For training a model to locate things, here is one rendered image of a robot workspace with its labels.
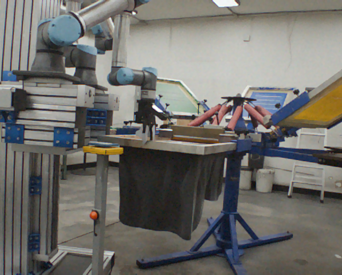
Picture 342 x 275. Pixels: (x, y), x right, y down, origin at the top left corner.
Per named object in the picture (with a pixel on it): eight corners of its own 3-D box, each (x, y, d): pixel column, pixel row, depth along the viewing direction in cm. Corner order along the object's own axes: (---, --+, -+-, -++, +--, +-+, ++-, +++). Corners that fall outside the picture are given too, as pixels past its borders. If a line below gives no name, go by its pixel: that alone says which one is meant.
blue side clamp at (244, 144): (237, 152, 197) (238, 139, 197) (228, 150, 200) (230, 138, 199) (251, 149, 224) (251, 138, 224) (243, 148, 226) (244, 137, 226)
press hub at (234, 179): (241, 263, 276) (256, 91, 269) (196, 252, 293) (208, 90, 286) (254, 248, 311) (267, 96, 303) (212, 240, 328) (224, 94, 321)
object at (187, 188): (190, 242, 168) (197, 152, 166) (113, 223, 188) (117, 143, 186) (192, 240, 170) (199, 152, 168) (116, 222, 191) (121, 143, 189)
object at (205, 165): (192, 239, 170) (199, 152, 167) (185, 238, 171) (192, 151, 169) (223, 218, 211) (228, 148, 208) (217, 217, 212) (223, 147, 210)
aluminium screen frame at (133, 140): (203, 154, 155) (204, 146, 155) (97, 142, 181) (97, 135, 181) (249, 147, 225) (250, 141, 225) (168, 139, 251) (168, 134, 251)
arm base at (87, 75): (67, 83, 196) (68, 65, 195) (76, 85, 211) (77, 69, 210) (93, 84, 195) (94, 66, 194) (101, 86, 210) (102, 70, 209)
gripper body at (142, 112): (141, 124, 176) (142, 99, 175) (156, 125, 172) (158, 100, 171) (132, 124, 169) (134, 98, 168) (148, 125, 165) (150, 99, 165)
